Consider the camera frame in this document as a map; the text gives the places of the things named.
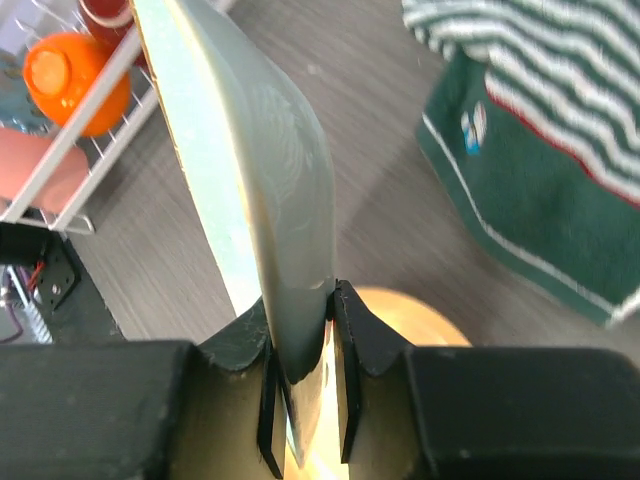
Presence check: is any blue patterned bowl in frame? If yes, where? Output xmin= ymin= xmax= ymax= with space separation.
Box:
xmin=1 ymin=50 xmax=51 ymax=135

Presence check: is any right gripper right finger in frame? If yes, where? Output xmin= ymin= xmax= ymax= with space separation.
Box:
xmin=332 ymin=281 xmax=639 ymax=479

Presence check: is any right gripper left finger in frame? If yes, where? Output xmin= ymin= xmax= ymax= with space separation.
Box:
xmin=1 ymin=303 xmax=285 ymax=479

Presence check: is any red patterned cup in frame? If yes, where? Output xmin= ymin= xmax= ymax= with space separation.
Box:
xmin=77 ymin=0 xmax=136 ymax=55

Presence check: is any white slotted cable duct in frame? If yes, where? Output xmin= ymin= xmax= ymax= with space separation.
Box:
xmin=1 ymin=265 xmax=53 ymax=345

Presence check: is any light green divided tray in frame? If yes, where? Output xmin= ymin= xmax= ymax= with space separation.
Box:
xmin=132 ymin=1 xmax=336 ymax=464

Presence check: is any pink cup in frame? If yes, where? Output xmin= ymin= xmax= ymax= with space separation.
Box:
xmin=0 ymin=126 xmax=91 ymax=214

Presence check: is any orange bowl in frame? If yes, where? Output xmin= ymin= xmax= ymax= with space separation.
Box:
xmin=23 ymin=32 xmax=131 ymax=137

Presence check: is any yellow round plate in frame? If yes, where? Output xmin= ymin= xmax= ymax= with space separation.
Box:
xmin=284 ymin=286 xmax=470 ymax=480

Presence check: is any white wire dish rack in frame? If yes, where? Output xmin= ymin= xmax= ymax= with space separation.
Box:
xmin=1 ymin=1 xmax=158 ymax=234

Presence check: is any green striped towel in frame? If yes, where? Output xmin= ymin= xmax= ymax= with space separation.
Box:
xmin=402 ymin=1 xmax=639 ymax=325

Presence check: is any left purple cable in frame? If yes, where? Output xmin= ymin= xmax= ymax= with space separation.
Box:
xmin=0 ymin=264 xmax=36 ymax=346

